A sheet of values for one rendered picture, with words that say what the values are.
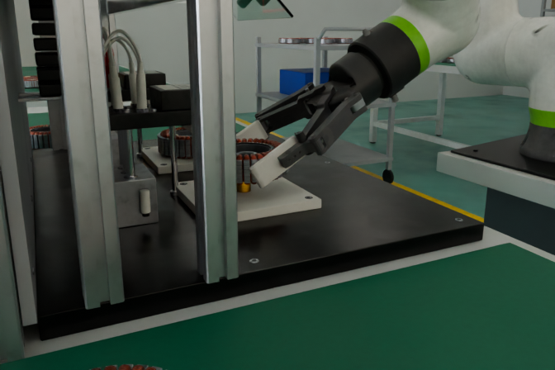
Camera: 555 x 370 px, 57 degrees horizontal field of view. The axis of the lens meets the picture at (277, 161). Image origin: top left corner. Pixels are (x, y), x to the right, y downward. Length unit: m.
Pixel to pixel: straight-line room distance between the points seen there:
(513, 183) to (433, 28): 0.35
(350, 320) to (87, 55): 0.29
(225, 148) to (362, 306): 0.18
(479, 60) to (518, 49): 0.08
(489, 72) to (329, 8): 5.88
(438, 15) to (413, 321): 0.42
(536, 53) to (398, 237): 0.55
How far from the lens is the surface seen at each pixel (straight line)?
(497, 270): 0.57
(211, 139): 0.42
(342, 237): 0.56
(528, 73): 1.04
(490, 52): 1.07
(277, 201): 0.63
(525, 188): 0.96
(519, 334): 0.47
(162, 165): 0.81
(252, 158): 0.61
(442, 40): 0.74
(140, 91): 0.58
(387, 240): 0.56
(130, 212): 0.60
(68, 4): 0.39
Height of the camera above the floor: 0.98
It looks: 14 degrees down
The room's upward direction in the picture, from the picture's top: straight up
